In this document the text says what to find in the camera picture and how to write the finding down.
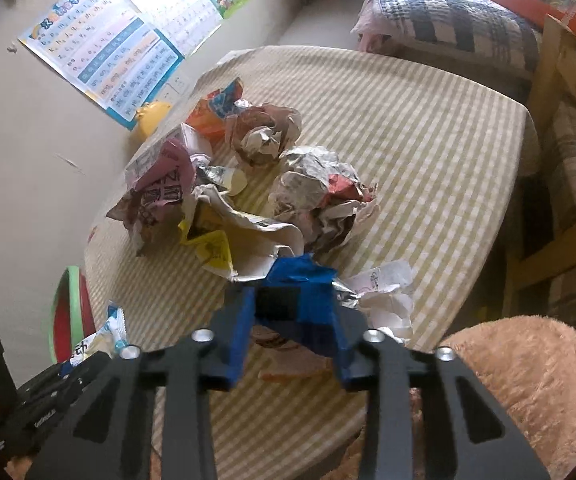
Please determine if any orange snack bag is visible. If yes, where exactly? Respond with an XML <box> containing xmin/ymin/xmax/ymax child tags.
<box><xmin>186</xmin><ymin>77</ymin><xmax>245</xmax><ymax>142</ymax></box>

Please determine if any blue plastic wrapper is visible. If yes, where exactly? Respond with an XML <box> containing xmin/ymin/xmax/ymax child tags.
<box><xmin>255</xmin><ymin>254</ymin><xmax>339</xmax><ymax>357</ymax></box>

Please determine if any red pillow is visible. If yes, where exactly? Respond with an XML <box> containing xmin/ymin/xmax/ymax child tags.
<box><xmin>480</xmin><ymin>0</ymin><xmax>576</xmax><ymax>42</ymax></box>

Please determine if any crumpled newspaper ball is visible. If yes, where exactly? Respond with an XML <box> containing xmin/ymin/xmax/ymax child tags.
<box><xmin>269</xmin><ymin>145</ymin><xmax>381</xmax><ymax>253</ymax></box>

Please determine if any white blue plastic packet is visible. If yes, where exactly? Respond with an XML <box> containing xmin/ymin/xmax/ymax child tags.
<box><xmin>70</xmin><ymin>300</ymin><xmax>129</xmax><ymax>365</ymax></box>

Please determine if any white crumpled receipt paper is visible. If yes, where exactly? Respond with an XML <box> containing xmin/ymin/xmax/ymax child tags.
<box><xmin>340</xmin><ymin>260</ymin><xmax>415</xmax><ymax>345</ymax></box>

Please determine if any pink printed crumpled wrapper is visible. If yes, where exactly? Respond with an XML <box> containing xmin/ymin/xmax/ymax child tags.
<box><xmin>106</xmin><ymin>139</ymin><xmax>197</xmax><ymax>257</ymax></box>

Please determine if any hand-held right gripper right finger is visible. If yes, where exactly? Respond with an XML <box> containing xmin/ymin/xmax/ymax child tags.
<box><xmin>335</xmin><ymin>285</ymin><xmax>551</xmax><ymax>480</ymax></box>

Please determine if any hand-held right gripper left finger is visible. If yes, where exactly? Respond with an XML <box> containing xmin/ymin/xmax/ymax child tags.
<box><xmin>25</xmin><ymin>285</ymin><xmax>257</xmax><ymax>480</ymax></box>

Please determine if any white wall socket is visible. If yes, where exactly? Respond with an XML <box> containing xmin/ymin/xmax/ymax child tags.
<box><xmin>163</xmin><ymin>74</ymin><xmax>191</xmax><ymax>102</ymax></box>

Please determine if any yellow duck toy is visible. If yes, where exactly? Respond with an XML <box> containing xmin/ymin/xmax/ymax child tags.
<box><xmin>134</xmin><ymin>101</ymin><xmax>173</xmax><ymax>142</ymax></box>

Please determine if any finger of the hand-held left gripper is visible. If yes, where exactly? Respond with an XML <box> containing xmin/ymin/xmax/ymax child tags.
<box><xmin>18</xmin><ymin>351</ymin><xmax>115</xmax><ymax>403</ymax></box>

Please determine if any blue plaid quilt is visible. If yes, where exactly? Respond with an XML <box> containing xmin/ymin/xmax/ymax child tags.
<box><xmin>353</xmin><ymin>0</ymin><xmax>543</xmax><ymax>73</ymax></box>

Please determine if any blue bordered alphabet wall poster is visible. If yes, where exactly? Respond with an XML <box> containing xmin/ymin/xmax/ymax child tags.
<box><xmin>18</xmin><ymin>0</ymin><xmax>185</xmax><ymax>132</ymax></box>

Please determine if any cream foil packet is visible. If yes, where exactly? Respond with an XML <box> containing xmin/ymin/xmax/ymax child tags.
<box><xmin>195</xmin><ymin>165</ymin><xmax>247</xmax><ymax>196</ymax></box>

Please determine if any brown plaid blanket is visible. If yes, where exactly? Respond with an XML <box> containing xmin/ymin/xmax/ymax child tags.
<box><xmin>540</xmin><ymin>95</ymin><xmax>576</xmax><ymax>361</ymax></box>

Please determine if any brown crumpled paper ball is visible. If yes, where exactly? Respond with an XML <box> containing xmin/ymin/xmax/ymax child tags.
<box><xmin>224</xmin><ymin>100</ymin><xmax>303</xmax><ymax>167</ymax></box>

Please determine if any white chart wall poster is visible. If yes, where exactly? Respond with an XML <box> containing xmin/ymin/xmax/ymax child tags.
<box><xmin>105</xmin><ymin>0</ymin><xmax>225</xmax><ymax>59</ymax></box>

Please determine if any yellow white crumpled paper bag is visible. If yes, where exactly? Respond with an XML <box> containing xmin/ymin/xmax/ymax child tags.
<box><xmin>178</xmin><ymin>183</ymin><xmax>306</xmax><ymax>282</ymax></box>

